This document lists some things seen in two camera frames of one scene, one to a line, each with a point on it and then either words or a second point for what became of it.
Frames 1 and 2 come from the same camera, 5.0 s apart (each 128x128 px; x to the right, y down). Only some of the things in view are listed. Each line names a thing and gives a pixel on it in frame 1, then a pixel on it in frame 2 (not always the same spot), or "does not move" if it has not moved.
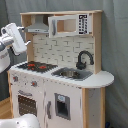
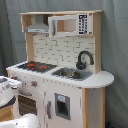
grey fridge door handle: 49,109 does not move
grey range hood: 38,26 does not move
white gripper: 10,34 -> 7,84
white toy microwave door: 63,26 does not move
